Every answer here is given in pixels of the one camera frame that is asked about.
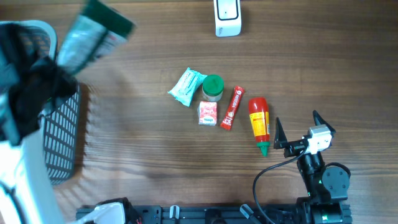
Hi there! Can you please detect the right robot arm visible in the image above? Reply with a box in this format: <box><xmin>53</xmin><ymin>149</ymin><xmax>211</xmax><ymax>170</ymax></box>
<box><xmin>274</xmin><ymin>110</ymin><xmax>353</xmax><ymax>224</ymax></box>

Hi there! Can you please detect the green lid jar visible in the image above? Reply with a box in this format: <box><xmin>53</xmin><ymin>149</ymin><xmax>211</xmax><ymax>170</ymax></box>
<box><xmin>202</xmin><ymin>75</ymin><xmax>224</xmax><ymax>102</ymax></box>

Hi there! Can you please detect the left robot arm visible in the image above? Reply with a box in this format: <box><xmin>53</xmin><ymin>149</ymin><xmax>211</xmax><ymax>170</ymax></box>
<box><xmin>1</xmin><ymin>20</ymin><xmax>80</xmax><ymax>223</ymax></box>

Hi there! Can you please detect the green 3M gloves package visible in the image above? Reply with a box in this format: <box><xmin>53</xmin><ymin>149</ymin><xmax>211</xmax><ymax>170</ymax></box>
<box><xmin>57</xmin><ymin>0</ymin><xmax>136</xmax><ymax>75</ymax></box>

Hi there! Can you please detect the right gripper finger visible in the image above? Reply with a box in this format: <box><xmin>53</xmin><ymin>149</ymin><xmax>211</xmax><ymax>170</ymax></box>
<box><xmin>312</xmin><ymin>110</ymin><xmax>336</xmax><ymax>134</ymax></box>
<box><xmin>274</xmin><ymin>117</ymin><xmax>288</xmax><ymax>149</ymax></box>

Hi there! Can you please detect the right black cable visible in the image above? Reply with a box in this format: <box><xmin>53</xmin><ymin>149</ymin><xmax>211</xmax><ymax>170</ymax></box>
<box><xmin>252</xmin><ymin>149</ymin><xmax>307</xmax><ymax>224</ymax></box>

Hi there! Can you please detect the red white small packet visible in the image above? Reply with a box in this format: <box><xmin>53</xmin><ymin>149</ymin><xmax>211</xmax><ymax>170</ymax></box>
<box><xmin>198</xmin><ymin>101</ymin><xmax>217</xmax><ymax>126</ymax></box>

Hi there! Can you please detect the teal tissue pack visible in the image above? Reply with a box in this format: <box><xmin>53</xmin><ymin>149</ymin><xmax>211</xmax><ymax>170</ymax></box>
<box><xmin>168</xmin><ymin>68</ymin><xmax>207</xmax><ymax>107</ymax></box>

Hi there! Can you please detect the grey plastic mesh basket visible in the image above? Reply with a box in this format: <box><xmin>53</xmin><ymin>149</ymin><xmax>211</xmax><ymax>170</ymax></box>
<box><xmin>1</xmin><ymin>21</ymin><xmax>81</xmax><ymax>185</ymax></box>

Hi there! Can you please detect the white barcode scanner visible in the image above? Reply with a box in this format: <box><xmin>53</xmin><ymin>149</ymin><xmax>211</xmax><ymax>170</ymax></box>
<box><xmin>213</xmin><ymin>0</ymin><xmax>242</xmax><ymax>37</ymax></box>

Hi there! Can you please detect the red sauce bottle green cap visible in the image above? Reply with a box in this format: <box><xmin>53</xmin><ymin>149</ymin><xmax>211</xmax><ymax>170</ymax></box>
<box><xmin>248</xmin><ymin>97</ymin><xmax>271</xmax><ymax>157</ymax></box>

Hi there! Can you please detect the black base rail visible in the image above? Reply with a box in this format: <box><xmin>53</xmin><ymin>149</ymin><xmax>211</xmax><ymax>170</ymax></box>
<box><xmin>75</xmin><ymin>203</ymin><xmax>353</xmax><ymax>224</ymax></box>

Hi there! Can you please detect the red Nescafe stick sachet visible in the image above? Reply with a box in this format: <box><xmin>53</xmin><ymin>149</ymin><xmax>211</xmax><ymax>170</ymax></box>
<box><xmin>220</xmin><ymin>86</ymin><xmax>245</xmax><ymax>130</ymax></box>

